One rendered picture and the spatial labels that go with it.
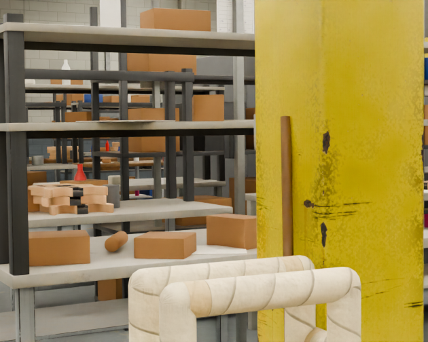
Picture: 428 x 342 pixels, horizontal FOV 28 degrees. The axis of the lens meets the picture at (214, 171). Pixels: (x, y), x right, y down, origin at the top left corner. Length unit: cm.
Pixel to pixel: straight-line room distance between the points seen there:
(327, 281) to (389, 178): 109
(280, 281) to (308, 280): 3
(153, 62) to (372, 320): 408
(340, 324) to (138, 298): 19
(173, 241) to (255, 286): 212
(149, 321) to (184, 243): 207
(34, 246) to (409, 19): 147
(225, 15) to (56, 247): 193
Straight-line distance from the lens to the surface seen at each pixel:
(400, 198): 189
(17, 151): 264
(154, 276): 80
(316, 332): 88
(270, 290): 76
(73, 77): 477
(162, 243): 288
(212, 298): 73
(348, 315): 81
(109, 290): 589
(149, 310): 80
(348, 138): 179
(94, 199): 454
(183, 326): 73
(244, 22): 442
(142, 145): 575
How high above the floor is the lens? 135
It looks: 3 degrees down
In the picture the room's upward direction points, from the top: 1 degrees counter-clockwise
